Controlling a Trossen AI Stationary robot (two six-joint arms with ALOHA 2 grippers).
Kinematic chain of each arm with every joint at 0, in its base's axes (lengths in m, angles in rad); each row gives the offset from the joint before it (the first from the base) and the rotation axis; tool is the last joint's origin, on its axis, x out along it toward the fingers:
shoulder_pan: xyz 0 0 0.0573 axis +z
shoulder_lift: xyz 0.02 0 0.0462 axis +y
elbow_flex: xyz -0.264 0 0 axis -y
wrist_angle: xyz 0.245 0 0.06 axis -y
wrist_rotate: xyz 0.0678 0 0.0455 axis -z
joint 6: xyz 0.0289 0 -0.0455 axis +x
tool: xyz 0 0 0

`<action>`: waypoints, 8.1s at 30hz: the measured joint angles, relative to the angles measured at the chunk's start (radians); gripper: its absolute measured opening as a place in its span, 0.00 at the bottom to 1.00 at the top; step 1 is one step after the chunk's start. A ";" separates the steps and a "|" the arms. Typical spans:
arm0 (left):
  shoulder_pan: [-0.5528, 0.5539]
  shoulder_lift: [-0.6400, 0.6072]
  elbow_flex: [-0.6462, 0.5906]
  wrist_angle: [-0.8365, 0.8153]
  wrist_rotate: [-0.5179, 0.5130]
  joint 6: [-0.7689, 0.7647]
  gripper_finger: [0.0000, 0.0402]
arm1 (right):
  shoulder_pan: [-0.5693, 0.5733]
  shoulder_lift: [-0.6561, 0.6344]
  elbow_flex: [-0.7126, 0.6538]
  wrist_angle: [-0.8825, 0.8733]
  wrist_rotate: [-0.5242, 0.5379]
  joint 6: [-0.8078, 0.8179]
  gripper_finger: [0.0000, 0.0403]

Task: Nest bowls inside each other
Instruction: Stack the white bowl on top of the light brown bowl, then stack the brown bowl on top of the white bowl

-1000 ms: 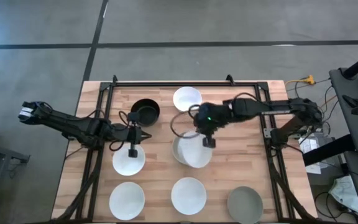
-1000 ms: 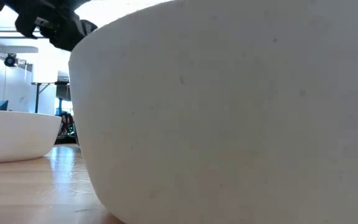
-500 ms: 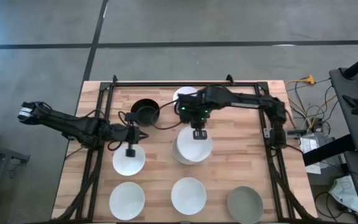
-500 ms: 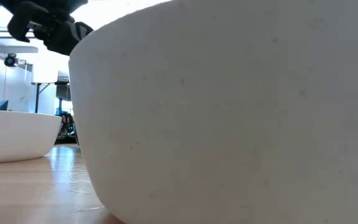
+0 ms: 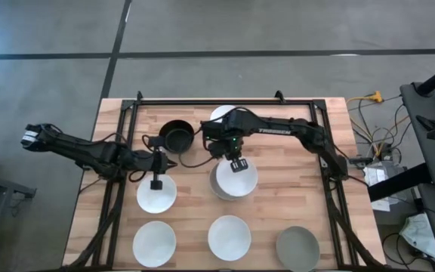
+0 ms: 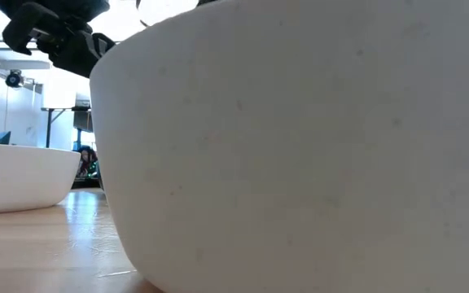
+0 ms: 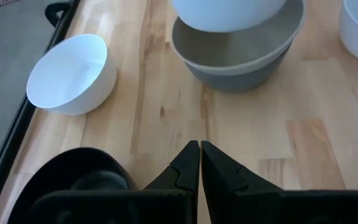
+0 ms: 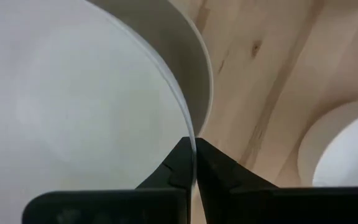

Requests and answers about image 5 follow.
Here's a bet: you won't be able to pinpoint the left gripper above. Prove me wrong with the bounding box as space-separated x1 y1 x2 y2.
143 135 178 191

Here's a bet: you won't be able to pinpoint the white bowl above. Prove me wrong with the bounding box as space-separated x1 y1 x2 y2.
136 174 178 215
215 157 259 198
209 104 238 124
132 221 177 268
207 215 252 262

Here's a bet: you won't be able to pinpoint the dark gray bowl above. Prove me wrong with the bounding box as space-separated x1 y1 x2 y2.
276 225 321 272

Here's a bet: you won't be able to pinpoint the black bowl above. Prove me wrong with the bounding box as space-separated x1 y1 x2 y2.
159 119 196 154

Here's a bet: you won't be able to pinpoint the light gray bowl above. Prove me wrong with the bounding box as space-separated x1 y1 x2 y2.
208 162 243 202

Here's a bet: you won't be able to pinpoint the white papers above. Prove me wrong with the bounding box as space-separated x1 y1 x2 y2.
363 165 392 212

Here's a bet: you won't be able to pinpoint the gray metal stand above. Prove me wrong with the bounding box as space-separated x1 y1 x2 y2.
0 169 37 272

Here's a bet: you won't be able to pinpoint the black desk leg beam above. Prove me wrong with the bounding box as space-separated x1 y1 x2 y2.
367 162 430 202

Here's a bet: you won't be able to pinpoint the white plastic bag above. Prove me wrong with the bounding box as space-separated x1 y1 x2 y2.
398 212 435 261

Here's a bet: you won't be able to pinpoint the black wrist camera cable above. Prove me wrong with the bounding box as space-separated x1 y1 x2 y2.
178 126 218 169
126 132 156 184

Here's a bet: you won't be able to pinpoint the black aluminium table frame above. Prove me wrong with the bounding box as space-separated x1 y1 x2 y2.
60 90 388 272

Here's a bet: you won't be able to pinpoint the thin black power cable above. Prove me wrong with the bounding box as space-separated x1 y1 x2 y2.
76 177 103 196

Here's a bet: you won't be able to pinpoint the yellow extension cord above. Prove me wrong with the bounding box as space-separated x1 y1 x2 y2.
346 95 377 137

